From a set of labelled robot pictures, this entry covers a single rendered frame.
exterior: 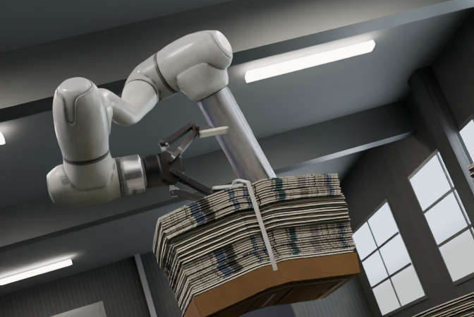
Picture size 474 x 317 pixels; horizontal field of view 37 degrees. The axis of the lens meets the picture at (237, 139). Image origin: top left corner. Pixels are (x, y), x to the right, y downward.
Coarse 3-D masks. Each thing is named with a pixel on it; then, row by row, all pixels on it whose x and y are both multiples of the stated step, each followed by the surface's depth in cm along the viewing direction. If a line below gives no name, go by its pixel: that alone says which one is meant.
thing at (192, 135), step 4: (196, 128) 164; (192, 132) 164; (196, 132) 164; (188, 136) 164; (192, 136) 164; (184, 140) 163; (188, 140) 163; (192, 140) 165; (184, 144) 163; (188, 144) 164; (180, 148) 162; (184, 148) 163; (176, 152) 161; (180, 152) 162; (172, 156) 161; (176, 156) 161; (168, 160) 160; (172, 160) 160
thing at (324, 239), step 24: (288, 192) 149; (312, 192) 150; (336, 192) 150; (288, 216) 147; (312, 216) 148; (336, 216) 148; (288, 240) 145; (312, 240) 146; (336, 240) 147; (288, 288) 145; (312, 288) 150; (336, 288) 158
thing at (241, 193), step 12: (264, 180) 149; (240, 192) 147; (264, 192) 148; (240, 204) 146; (252, 204) 147; (264, 204) 147; (252, 216) 146; (264, 216) 146; (252, 228) 145; (276, 228) 146; (252, 240) 144; (276, 240) 145; (264, 252) 144; (276, 252) 144; (264, 264) 142; (276, 288) 142; (264, 300) 152
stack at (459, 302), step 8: (464, 296) 140; (472, 296) 138; (448, 304) 144; (456, 304) 141; (464, 304) 140; (472, 304) 138; (424, 312) 146; (432, 312) 145; (440, 312) 144; (448, 312) 142; (456, 312) 141; (464, 312) 140; (472, 312) 139
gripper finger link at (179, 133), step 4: (188, 124) 165; (192, 124) 165; (180, 128) 164; (184, 128) 164; (188, 128) 164; (176, 132) 164; (180, 132) 164; (184, 132) 164; (172, 136) 163; (176, 136) 163; (180, 136) 165; (160, 140) 162; (164, 140) 162; (168, 140) 162; (172, 140) 163; (160, 144) 162; (164, 144) 163
